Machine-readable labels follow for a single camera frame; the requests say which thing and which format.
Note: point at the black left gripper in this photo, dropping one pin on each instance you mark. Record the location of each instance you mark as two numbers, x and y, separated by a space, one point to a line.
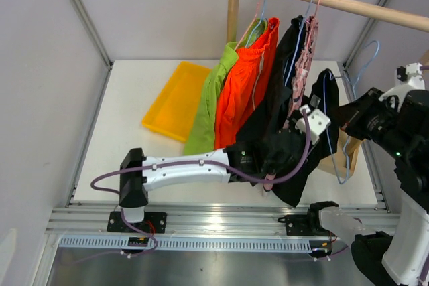
303 138

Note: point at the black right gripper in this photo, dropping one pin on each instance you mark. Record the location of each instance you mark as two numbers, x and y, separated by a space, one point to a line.
351 113

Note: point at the dark navy shorts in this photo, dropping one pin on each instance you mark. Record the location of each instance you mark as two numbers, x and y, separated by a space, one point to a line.
270 115

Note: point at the black shorts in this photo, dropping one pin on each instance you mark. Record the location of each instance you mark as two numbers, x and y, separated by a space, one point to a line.
291 190

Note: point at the blue wire hanger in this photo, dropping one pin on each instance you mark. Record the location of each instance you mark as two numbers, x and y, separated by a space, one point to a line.
256 31
353 82
291 61

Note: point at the orange shorts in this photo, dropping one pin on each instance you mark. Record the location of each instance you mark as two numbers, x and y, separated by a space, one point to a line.
246 84

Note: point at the pink patterned shorts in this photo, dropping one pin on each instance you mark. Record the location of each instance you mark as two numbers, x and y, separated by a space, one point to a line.
302 67

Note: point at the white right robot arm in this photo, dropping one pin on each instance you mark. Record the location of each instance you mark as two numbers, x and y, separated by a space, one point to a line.
399 125

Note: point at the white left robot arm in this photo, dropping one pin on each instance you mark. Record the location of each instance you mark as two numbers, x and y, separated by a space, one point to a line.
139 174

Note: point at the lime green shorts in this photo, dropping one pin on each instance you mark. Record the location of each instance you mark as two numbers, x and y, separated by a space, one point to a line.
202 135

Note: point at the wooden tray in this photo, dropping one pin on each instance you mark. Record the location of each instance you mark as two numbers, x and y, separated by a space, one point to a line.
344 161

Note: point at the wooden clothes rack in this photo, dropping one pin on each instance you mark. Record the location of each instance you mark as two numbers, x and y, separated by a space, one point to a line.
401 26

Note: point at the yellow plastic tray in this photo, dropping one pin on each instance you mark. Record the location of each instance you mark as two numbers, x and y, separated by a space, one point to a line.
173 111

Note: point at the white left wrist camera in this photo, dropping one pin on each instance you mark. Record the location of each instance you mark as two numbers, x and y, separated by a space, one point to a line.
318 122

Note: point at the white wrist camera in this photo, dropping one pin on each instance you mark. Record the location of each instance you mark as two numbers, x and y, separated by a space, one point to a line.
318 122
409 77

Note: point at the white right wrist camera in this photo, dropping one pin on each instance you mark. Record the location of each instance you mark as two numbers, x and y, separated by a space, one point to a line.
409 77

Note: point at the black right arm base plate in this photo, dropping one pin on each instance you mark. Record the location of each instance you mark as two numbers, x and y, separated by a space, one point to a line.
303 225

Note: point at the aluminium mounting rail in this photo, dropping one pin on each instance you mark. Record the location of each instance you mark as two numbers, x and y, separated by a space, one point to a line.
213 228

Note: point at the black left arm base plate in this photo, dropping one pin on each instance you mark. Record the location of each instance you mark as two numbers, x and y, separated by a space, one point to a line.
154 223

